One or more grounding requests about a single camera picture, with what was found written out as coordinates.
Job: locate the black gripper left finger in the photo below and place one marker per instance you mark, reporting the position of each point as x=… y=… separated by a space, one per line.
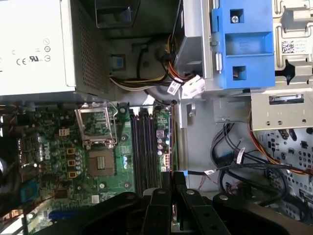
x=165 y=203

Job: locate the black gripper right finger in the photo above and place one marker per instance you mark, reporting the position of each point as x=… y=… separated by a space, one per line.
x=200 y=206

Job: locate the green RAM stick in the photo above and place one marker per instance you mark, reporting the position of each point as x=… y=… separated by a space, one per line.
x=173 y=147

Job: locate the black RAM slot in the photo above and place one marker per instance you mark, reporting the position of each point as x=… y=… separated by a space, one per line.
x=153 y=151
x=140 y=151
x=147 y=151
x=133 y=151

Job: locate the green motherboard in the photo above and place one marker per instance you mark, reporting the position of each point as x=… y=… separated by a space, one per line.
x=115 y=182

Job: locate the black PC case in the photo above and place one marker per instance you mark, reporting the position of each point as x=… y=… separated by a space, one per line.
x=200 y=151

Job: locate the CPU socket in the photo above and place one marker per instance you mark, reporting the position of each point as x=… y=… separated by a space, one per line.
x=101 y=162

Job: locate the metal locking lever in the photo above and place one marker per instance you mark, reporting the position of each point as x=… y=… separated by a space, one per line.
x=116 y=127

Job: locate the blue expansion slot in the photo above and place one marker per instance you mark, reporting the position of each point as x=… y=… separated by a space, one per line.
x=63 y=215

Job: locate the metal socket cover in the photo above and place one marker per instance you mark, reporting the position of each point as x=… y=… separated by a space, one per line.
x=79 y=124

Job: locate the white power connector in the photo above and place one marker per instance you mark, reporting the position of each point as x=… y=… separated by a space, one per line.
x=193 y=86

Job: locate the blue VGA port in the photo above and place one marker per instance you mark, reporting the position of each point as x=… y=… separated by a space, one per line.
x=29 y=192

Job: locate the metal drive cage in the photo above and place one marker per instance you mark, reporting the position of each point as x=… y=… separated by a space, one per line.
x=193 y=49

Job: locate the grey power supply unit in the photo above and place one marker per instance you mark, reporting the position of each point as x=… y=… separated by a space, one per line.
x=36 y=36

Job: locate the blue plastic drive bracket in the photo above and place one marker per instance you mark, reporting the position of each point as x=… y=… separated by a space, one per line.
x=244 y=49

